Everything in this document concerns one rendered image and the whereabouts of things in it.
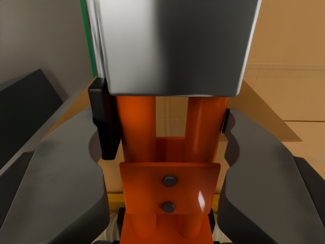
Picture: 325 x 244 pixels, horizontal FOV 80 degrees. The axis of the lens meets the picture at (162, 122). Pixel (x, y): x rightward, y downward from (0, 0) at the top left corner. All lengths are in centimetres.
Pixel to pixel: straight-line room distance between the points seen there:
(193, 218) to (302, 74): 70
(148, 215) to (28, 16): 130
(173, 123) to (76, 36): 103
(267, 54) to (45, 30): 112
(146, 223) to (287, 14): 66
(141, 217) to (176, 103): 27
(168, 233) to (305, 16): 68
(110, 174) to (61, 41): 106
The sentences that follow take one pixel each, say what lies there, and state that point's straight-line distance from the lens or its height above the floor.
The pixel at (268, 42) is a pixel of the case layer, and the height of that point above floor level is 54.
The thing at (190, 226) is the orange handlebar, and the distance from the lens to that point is 18.
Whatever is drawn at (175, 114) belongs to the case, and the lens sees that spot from 36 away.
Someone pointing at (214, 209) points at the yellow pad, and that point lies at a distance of 40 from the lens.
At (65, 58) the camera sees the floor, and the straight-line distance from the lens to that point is 135.
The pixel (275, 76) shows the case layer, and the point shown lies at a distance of 77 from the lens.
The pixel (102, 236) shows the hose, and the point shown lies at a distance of 34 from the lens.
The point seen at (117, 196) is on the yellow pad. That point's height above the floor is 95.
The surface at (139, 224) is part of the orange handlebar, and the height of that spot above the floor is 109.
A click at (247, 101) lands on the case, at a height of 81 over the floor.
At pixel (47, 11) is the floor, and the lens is 133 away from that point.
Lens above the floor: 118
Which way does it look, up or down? 57 degrees down
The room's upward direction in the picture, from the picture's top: 179 degrees counter-clockwise
